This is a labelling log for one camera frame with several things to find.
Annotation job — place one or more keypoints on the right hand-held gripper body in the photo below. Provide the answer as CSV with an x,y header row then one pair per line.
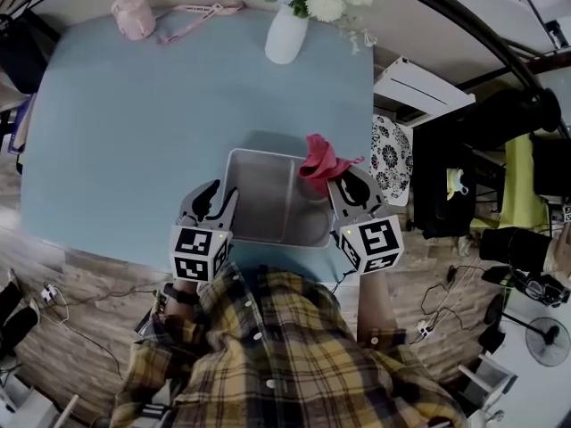
x,y
377,239

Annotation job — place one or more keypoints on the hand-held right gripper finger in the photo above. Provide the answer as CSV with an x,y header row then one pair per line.
x,y
375,199
339,203

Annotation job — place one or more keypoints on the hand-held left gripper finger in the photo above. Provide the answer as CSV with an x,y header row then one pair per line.
x,y
192,205
229,214

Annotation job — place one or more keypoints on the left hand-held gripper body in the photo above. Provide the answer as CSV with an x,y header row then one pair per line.
x,y
192,243

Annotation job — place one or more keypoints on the white rectangular tray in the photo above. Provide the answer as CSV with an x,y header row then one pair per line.
x,y
263,194

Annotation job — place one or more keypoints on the red cloth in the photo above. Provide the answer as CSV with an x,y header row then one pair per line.
x,y
319,161

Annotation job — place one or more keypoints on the person's right forearm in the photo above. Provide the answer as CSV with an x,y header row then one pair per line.
x,y
374,306

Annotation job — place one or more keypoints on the person's left forearm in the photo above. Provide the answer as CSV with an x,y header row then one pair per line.
x,y
178,312

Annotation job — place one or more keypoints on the floral cushion stool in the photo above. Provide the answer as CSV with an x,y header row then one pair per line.
x,y
390,158

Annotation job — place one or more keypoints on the black wristwatch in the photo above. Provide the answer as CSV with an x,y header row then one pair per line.
x,y
183,294

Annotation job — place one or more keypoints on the black office chair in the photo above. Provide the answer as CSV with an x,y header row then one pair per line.
x,y
435,185

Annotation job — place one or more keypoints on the blue and yellow face mask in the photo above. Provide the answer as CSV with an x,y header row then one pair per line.
x,y
457,185

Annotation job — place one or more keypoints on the white power strip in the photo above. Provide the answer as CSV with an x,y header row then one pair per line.
x,y
49,293
425,329

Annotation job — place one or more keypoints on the white stool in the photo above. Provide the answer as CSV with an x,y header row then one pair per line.
x,y
415,89

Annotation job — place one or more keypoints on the yellow plaid shirt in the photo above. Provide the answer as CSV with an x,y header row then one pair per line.
x,y
285,355

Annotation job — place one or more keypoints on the yellow-green cover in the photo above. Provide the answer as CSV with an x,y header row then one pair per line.
x,y
522,181

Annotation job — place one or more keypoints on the black jacket bundle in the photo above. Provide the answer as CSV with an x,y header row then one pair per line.
x,y
517,109

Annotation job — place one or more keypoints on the white vase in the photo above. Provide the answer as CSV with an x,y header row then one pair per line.
x,y
285,38

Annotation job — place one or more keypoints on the white side table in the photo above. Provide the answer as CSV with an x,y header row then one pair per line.
x,y
488,379

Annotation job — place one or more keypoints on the black monitor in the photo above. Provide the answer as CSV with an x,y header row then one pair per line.
x,y
553,167

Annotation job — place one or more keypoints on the stack of books and folders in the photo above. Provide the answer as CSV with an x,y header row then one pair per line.
x,y
22,123

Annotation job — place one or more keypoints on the black standing fan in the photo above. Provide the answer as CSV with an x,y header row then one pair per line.
x,y
548,341

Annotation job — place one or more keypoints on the large black bag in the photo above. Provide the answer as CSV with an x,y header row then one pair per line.
x,y
24,51

